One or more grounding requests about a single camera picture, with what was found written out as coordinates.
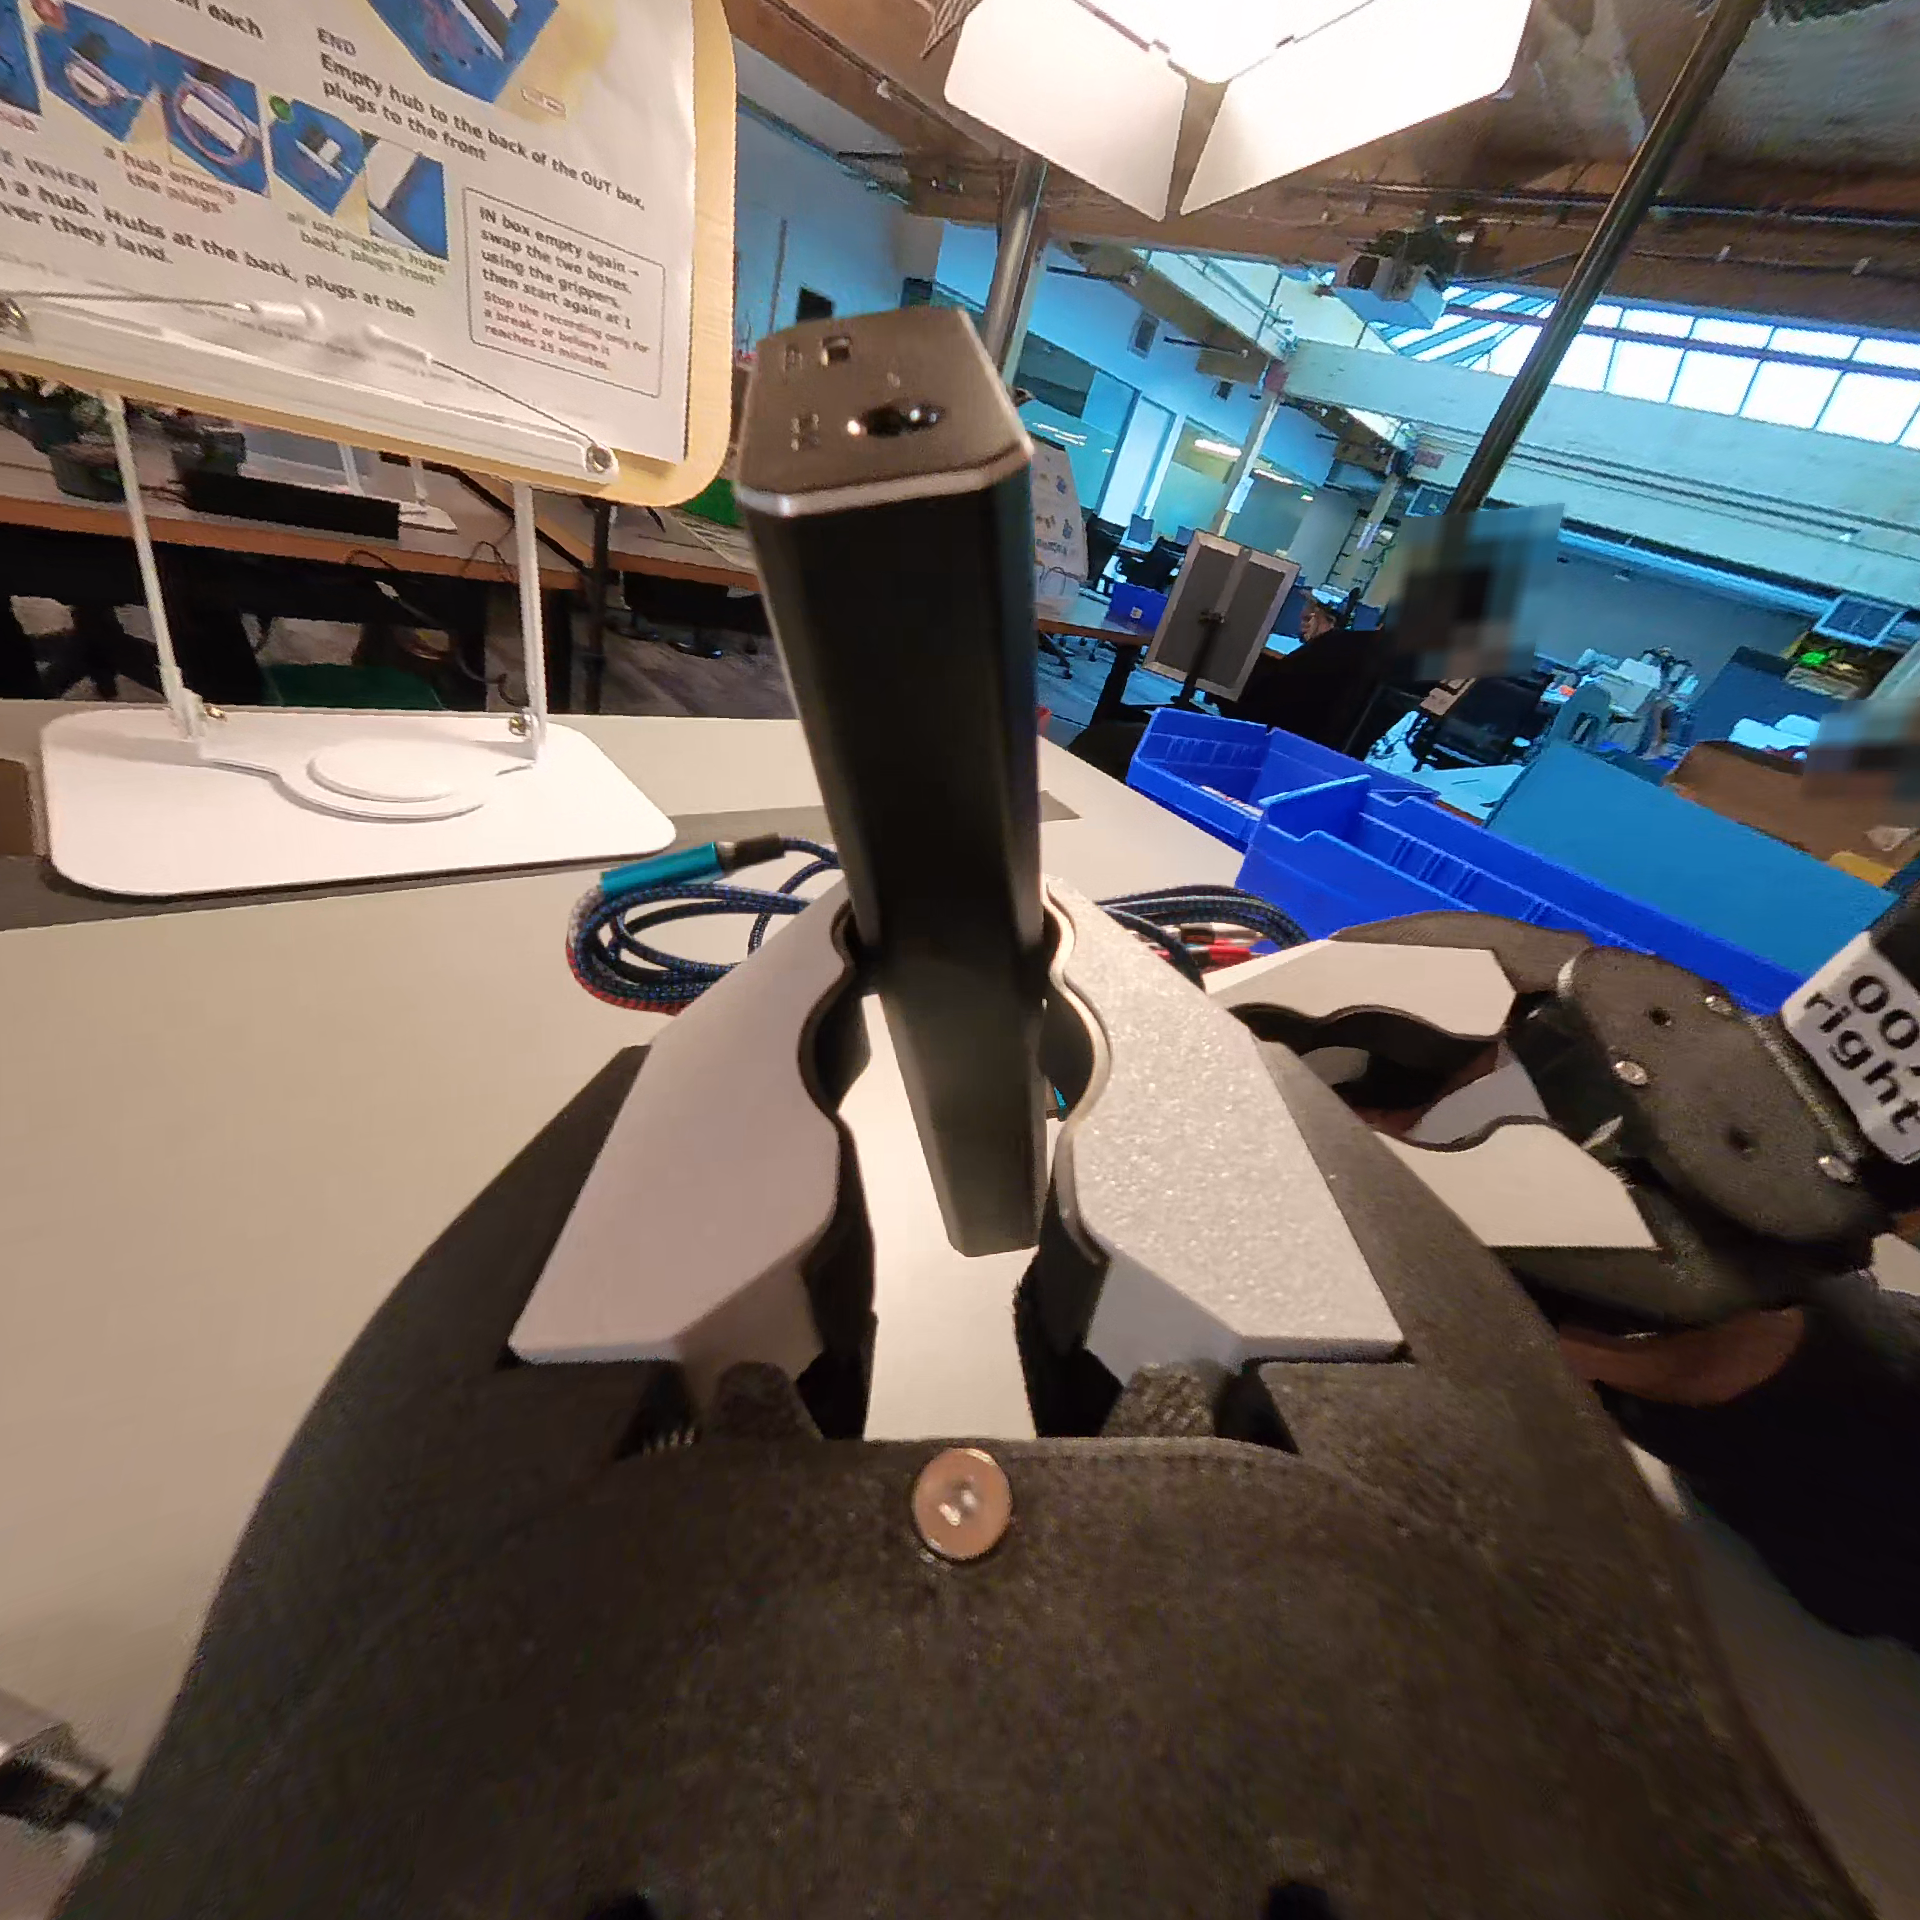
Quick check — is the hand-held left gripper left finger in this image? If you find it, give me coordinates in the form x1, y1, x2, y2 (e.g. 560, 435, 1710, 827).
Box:
506, 875, 880, 1397

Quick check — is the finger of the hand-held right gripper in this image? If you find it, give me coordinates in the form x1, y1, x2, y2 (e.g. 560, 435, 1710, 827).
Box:
1205, 935, 1533, 1112
1393, 1071, 1664, 1261

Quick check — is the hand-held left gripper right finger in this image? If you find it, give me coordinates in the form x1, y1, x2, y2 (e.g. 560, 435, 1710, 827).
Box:
1027, 884, 1417, 1397

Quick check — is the blue braided usb cable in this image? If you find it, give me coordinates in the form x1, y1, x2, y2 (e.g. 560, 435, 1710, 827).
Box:
564, 834, 1311, 1025

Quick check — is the black usb hub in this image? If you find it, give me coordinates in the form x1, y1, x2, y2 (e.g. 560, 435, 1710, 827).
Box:
733, 305, 1057, 1260

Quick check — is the person's right forearm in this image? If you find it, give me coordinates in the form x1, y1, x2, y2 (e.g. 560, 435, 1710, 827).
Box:
1612, 1274, 1920, 1644

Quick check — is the person's right hand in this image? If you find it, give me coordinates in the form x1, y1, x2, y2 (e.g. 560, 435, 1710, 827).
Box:
1560, 1304, 1802, 1404

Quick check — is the large blue plastic bin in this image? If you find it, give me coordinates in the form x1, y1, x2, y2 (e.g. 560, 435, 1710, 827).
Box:
1237, 776, 1896, 1013

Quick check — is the small blue plastic bin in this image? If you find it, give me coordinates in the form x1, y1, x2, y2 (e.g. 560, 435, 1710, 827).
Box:
1124, 703, 1400, 852

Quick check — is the grey panel on stand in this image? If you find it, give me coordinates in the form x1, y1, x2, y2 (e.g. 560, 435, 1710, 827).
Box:
1152, 528, 1304, 703

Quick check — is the white document stand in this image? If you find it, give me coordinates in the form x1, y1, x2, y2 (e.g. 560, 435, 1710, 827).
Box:
36, 385, 681, 901

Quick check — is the dark slanted pole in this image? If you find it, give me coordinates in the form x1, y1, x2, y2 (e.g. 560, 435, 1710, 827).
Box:
1446, 0, 1766, 519

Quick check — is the instruction sheet on wooden board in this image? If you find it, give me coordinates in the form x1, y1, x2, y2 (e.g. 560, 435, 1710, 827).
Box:
0, 0, 741, 509

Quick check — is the white overhead panel lamp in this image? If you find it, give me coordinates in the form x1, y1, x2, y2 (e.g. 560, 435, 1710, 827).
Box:
943, 0, 1536, 222

